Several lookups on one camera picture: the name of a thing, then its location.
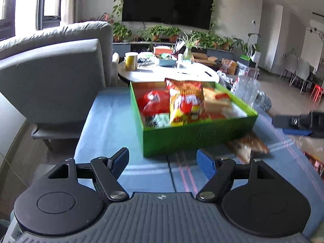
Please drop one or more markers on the white green snack packet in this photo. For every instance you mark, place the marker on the white green snack packet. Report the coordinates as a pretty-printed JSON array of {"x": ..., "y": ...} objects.
[{"x": 157, "y": 121}]

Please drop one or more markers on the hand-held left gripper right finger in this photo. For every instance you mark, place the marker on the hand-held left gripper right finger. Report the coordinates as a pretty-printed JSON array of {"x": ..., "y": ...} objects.
[{"x": 205, "y": 164}]

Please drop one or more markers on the round white coffee table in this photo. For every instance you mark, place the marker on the round white coffee table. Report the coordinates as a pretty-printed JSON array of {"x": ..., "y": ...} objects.
[{"x": 157, "y": 74}]

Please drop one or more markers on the white bottle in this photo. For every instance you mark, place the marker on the white bottle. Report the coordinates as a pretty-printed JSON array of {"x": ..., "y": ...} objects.
[{"x": 180, "y": 59}]

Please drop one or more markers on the clutter of bags and jars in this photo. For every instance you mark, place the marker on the clutter of bags and jars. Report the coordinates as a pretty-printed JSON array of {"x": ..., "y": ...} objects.
[{"x": 227, "y": 78}]

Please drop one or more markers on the red stool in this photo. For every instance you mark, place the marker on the red stool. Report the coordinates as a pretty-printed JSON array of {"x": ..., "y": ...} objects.
[{"x": 317, "y": 92}]

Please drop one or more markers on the potted green plant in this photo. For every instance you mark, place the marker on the potted green plant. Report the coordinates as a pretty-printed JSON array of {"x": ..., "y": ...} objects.
[
  {"x": 121, "y": 31},
  {"x": 173, "y": 33},
  {"x": 155, "y": 33}
]

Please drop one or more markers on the short black marker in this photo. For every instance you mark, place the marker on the short black marker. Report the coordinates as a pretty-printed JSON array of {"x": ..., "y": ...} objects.
[{"x": 208, "y": 74}]

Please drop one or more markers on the red yellow snack packet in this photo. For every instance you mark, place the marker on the red yellow snack packet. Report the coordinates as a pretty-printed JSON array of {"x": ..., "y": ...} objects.
[{"x": 186, "y": 103}]

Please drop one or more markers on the red snack bag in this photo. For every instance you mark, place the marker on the red snack bag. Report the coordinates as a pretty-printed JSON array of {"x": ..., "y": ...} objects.
[{"x": 154, "y": 102}]

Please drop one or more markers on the blue plastic basket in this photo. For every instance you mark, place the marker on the blue plastic basket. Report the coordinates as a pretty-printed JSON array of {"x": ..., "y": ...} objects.
[{"x": 165, "y": 62}]

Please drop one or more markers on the orange snack packet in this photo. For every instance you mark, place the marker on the orange snack packet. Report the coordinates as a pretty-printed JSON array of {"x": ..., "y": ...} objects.
[{"x": 217, "y": 95}]

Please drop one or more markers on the open brown cardboard box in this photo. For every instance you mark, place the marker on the open brown cardboard box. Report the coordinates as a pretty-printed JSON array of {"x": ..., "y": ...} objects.
[{"x": 203, "y": 58}]

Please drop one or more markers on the black wall television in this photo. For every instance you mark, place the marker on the black wall television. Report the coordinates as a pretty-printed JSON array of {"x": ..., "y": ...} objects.
[{"x": 167, "y": 2}]

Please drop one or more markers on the black pen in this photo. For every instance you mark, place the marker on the black pen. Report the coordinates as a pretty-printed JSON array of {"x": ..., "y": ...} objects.
[{"x": 184, "y": 73}]

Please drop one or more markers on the black framed window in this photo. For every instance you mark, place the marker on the black framed window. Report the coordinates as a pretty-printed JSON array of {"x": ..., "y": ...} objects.
[{"x": 30, "y": 5}]

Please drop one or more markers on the green trailing vine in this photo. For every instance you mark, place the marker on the green trailing vine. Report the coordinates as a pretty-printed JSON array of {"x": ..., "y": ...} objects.
[{"x": 119, "y": 2}]

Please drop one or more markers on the grey sofa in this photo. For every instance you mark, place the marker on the grey sofa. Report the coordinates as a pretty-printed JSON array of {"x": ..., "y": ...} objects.
[{"x": 53, "y": 81}]

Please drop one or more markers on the clear plastic bag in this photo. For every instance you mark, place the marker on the clear plastic bag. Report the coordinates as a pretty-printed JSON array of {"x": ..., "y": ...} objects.
[{"x": 246, "y": 91}]

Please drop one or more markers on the green cardboard box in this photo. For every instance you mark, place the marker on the green cardboard box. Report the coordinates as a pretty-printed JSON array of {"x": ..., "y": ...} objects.
[{"x": 197, "y": 136}]

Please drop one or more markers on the red flower plant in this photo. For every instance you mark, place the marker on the red flower plant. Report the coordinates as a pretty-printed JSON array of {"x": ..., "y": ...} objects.
[{"x": 103, "y": 19}]

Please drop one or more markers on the yellow tin can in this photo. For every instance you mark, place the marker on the yellow tin can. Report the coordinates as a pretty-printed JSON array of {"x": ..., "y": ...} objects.
[{"x": 131, "y": 62}]

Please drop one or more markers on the brown snack packet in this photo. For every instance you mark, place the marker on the brown snack packet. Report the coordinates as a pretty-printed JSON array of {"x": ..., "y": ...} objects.
[{"x": 250, "y": 145}]

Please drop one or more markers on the green black carton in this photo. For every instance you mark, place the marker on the green black carton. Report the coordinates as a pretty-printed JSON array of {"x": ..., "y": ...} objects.
[{"x": 245, "y": 57}]

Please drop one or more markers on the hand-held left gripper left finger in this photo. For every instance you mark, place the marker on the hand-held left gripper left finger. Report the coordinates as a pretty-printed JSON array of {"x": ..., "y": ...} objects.
[{"x": 120, "y": 160}]

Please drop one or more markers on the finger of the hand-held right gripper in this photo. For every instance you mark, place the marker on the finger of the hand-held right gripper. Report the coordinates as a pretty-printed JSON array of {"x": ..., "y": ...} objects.
[
  {"x": 296, "y": 132},
  {"x": 283, "y": 121}
]

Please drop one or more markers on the beige curtain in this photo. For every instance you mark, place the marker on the beige curtain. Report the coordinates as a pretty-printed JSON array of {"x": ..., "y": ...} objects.
[{"x": 68, "y": 2}]

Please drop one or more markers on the dark red snack packet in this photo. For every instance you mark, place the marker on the dark red snack packet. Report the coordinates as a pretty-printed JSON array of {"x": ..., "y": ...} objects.
[{"x": 316, "y": 162}]

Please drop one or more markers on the glass vase with spider plant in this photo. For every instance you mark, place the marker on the glass vase with spider plant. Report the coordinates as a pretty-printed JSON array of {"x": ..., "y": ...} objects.
[{"x": 188, "y": 50}]

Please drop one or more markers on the clear plastic storage bin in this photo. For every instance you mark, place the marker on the clear plastic storage bin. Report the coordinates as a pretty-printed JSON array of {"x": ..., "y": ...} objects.
[{"x": 249, "y": 70}]

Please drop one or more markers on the grey dining chair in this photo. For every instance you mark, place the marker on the grey dining chair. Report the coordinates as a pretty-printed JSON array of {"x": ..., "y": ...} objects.
[
  {"x": 303, "y": 73},
  {"x": 288, "y": 67}
]

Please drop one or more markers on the tall plant in white pot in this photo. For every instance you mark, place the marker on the tall plant in white pot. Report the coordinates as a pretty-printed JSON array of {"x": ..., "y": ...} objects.
[{"x": 250, "y": 48}]

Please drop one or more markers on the blue striped tablecloth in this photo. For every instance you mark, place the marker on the blue striped tablecloth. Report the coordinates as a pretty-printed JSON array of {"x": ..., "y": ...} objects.
[{"x": 114, "y": 131}]

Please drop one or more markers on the orange printed cardboard box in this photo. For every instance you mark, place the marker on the orange printed cardboard box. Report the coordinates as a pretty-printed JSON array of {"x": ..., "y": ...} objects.
[{"x": 230, "y": 65}]

